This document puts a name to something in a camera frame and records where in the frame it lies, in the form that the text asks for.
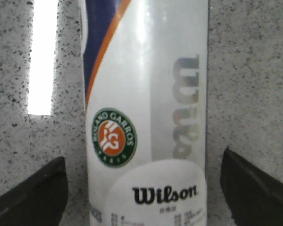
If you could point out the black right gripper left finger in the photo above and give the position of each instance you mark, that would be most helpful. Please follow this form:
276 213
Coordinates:
40 200

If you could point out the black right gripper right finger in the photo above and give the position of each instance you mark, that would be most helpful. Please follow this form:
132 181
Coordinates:
253 197

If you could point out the white Wilson tennis ball can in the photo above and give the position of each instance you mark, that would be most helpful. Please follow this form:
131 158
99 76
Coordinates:
145 83

